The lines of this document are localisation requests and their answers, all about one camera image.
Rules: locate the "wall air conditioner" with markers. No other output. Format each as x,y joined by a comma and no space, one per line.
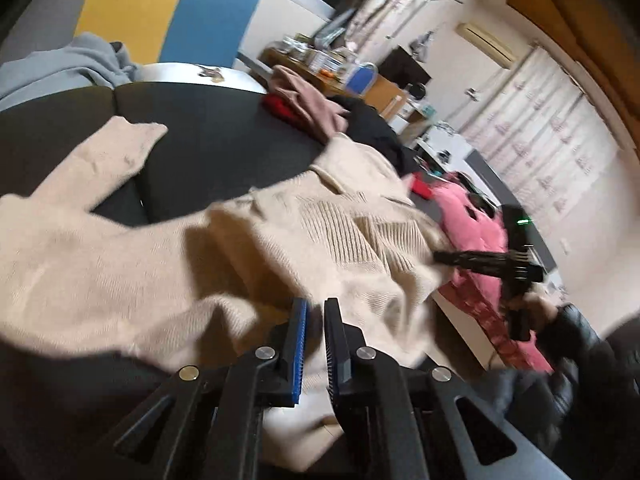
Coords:
488,44

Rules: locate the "wooden wardrobe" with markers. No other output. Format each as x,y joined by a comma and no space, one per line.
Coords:
595,34

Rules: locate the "pink quilted bedding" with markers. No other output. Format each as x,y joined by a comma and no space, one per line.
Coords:
472,301

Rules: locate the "light blue grey garment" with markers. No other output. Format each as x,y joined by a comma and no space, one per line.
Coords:
87,61

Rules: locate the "pink knitted sweater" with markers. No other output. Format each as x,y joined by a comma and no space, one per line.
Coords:
306,105

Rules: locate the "black garment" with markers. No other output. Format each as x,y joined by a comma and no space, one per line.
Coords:
366,126

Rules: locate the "beige knitted sweater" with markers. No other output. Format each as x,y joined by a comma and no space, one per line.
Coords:
95,315

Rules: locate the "wooden side shelf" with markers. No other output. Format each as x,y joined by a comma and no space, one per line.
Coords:
328,71

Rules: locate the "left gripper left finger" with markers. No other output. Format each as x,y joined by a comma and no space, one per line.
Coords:
205,424

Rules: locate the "blue backed chair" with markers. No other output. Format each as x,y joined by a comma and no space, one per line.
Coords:
361,79

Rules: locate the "white printed pillow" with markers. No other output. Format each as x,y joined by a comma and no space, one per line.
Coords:
186,73

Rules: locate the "person's right hand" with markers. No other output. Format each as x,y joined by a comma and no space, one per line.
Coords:
538,309

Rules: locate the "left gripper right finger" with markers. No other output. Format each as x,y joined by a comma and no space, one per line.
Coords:
418,423

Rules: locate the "red garment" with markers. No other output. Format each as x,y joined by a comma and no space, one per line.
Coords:
279,107

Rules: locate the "grey yellow blue headboard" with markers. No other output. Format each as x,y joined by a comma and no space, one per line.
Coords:
207,32

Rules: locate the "black monitor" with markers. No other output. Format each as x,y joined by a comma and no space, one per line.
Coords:
400,68

